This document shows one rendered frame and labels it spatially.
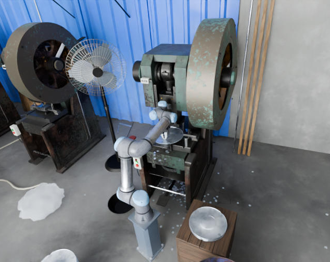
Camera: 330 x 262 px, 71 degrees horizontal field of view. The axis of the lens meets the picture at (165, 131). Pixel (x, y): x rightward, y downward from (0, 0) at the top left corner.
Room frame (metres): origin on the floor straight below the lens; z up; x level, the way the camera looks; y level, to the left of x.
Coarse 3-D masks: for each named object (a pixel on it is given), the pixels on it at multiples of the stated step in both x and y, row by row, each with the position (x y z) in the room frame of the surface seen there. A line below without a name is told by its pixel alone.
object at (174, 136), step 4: (172, 128) 1.89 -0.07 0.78; (176, 128) 1.88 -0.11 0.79; (172, 132) 1.81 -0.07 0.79; (176, 132) 1.82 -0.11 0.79; (180, 132) 1.81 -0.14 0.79; (160, 136) 1.78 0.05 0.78; (168, 136) 1.75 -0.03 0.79; (172, 136) 1.74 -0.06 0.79; (176, 136) 1.75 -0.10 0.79; (180, 136) 1.74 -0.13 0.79; (156, 140) 1.72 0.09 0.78; (160, 140) 1.71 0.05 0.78; (164, 140) 1.70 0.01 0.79; (168, 140) 1.69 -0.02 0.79; (172, 140) 1.69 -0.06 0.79; (176, 140) 1.68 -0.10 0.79; (164, 144) 1.64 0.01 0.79; (168, 144) 1.64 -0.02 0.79
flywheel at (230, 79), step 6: (228, 48) 1.93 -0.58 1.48; (228, 54) 1.95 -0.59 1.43; (228, 60) 1.97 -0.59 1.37; (222, 66) 1.91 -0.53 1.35; (228, 66) 1.86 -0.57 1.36; (222, 72) 1.65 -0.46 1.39; (228, 72) 1.63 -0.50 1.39; (234, 72) 1.65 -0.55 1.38; (222, 78) 1.62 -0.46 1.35; (228, 78) 1.60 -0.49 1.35; (234, 78) 1.66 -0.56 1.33; (222, 84) 1.62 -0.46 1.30; (228, 84) 1.60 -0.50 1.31; (222, 90) 1.90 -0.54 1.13; (222, 96) 1.86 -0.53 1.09; (222, 102) 1.81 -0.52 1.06; (222, 108) 1.79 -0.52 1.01
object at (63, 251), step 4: (52, 252) 1.03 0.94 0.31; (56, 252) 1.03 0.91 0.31; (60, 252) 1.03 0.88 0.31; (64, 252) 1.03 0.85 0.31; (68, 252) 1.02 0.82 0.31; (72, 252) 1.02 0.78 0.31; (48, 256) 1.00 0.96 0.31; (52, 256) 1.00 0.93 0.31; (56, 256) 1.00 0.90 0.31; (60, 256) 1.00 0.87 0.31; (64, 256) 0.99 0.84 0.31; (68, 256) 0.99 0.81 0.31; (44, 260) 0.97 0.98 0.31; (48, 260) 0.97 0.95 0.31; (52, 260) 0.97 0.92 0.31; (56, 260) 0.96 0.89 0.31; (60, 260) 0.96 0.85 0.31; (64, 260) 0.96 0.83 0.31; (68, 260) 0.96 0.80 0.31; (72, 260) 0.95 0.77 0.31; (76, 260) 0.95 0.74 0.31
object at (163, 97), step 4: (164, 92) 1.88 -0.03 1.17; (168, 92) 1.86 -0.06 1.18; (172, 92) 1.85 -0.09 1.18; (160, 96) 1.84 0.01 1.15; (164, 96) 1.83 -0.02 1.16; (168, 96) 1.81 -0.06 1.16; (172, 96) 1.79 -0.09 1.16; (160, 100) 1.85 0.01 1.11; (164, 100) 1.83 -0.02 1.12; (168, 100) 1.81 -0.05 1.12; (172, 100) 1.80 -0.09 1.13; (168, 104) 1.81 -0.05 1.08; (172, 104) 1.80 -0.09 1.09; (168, 108) 1.81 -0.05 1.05; (172, 108) 1.80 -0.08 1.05; (180, 116) 1.87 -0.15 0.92; (176, 120) 1.79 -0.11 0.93; (172, 124) 1.77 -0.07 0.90
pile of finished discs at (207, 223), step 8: (200, 208) 1.25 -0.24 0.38; (208, 208) 1.25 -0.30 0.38; (192, 216) 1.19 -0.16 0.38; (200, 216) 1.18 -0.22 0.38; (208, 216) 1.17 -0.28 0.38; (216, 216) 1.17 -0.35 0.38; (224, 216) 1.16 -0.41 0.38; (192, 224) 1.12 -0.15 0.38; (200, 224) 1.11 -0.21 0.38; (208, 224) 1.10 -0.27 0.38; (216, 224) 1.10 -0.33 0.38; (224, 224) 1.09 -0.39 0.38; (192, 232) 1.06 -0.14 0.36; (200, 232) 1.04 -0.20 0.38; (208, 232) 1.03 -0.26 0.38; (216, 232) 1.03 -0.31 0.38; (224, 232) 1.02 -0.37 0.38; (208, 240) 0.98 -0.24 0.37; (216, 240) 0.98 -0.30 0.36
